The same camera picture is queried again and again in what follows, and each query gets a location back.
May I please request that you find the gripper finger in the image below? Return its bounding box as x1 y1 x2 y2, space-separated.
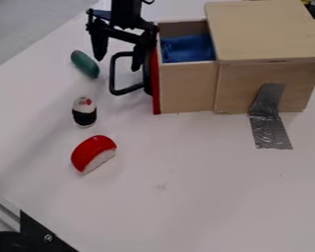
89 30 110 63
129 40 150 73

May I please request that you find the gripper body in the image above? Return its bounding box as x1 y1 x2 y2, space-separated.
85 8 160 44

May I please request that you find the drawer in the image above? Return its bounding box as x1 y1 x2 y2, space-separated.
107 19 220 116

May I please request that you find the green toy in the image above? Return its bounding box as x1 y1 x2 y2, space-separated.
69 49 101 80

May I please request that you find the blue cloth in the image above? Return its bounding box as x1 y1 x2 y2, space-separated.
158 32 219 64

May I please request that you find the black and white toy sushi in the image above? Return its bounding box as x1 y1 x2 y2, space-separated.
70 95 98 128

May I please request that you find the red and white toy sushi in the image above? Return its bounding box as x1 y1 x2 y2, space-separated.
69 134 118 175

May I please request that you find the grey tape strip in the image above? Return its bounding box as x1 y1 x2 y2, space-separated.
248 83 294 151

